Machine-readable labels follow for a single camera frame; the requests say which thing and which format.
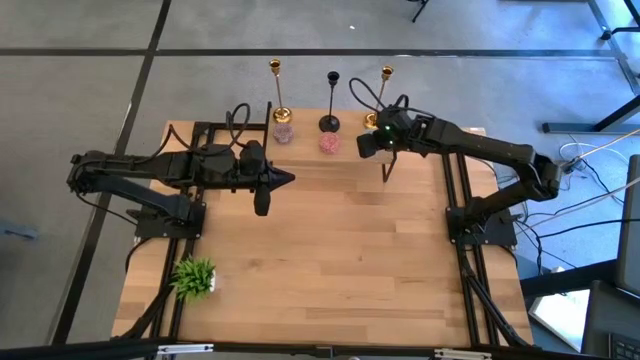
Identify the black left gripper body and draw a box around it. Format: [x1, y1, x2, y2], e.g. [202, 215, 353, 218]
[197, 139, 275, 217]

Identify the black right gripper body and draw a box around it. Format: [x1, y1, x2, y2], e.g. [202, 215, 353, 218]
[356, 107, 429, 160]

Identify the pink patterned candle tin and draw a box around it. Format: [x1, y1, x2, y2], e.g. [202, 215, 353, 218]
[318, 131, 342, 155]

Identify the gold candlestick holder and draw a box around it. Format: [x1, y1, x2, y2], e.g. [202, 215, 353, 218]
[363, 64, 395, 130]
[268, 58, 294, 125]

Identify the black candlestick holder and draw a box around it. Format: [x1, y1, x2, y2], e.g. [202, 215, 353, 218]
[318, 70, 342, 135]

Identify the wooden shelf with black legs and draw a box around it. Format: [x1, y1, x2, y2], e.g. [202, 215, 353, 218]
[260, 103, 400, 184]

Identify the green plant in white pot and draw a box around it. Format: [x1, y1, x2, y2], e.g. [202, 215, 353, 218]
[169, 254, 218, 303]

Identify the black chair leg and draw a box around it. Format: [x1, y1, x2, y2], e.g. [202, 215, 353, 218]
[409, 0, 431, 24]

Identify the black rig crossbar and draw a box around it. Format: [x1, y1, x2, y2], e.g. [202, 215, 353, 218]
[0, 337, 640, 360]

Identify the white flat panel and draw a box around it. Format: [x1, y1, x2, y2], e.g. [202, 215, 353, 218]
[528, 288, 592, 352]

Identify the grey computer monitor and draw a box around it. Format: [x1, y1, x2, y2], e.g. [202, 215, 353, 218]
[614, 153, 640, 297]

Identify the black desk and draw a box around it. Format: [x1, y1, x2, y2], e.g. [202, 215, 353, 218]
[519, 257, 640, 360]

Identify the black keyboard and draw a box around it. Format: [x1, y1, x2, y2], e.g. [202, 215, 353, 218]
[607, 332, 640, 360]

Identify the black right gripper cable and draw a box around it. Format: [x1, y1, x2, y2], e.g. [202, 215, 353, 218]
[348, 77, 436, 119]

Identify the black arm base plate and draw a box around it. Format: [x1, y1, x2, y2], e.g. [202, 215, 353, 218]
[127, 199, 207, 240]
[447, 207, 519, 247]

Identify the black neighbouring table frame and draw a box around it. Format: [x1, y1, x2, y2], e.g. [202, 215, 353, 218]
[542, 0, 640, 135]

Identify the silver metal bracket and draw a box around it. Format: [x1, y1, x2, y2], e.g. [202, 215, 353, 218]
[433, 348, 494, 359]
[157, 343, 215, 355]

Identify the white floor cable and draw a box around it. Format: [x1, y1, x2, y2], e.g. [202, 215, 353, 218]
[558, 141, 621, 169]

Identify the tan cable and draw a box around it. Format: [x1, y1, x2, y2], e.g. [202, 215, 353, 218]
[562, 127, 640, 169]
[542, 177, 640, 224]

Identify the black floor cable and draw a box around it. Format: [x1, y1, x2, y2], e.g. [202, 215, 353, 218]
[537, 216, 640, 241]

